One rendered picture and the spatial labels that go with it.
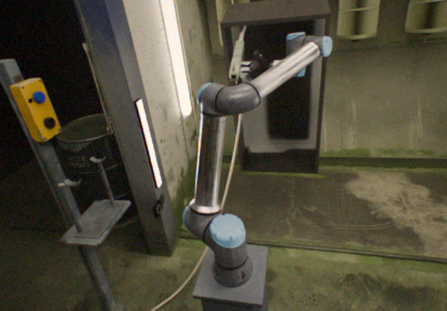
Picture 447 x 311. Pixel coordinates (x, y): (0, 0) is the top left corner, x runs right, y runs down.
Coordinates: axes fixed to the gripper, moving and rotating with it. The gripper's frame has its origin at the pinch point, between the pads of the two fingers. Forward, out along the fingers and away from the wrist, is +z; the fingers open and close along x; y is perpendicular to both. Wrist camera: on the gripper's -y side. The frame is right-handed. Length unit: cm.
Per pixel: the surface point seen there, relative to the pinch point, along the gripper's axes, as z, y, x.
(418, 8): -133, 50, 131
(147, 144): 58, 40, -24
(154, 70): 60, 20, 24
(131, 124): 65, 26, -19
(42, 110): 78, -19, -51
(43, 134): 78, -11, -58
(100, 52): 73, -14, -1
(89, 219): 76, 40, -75
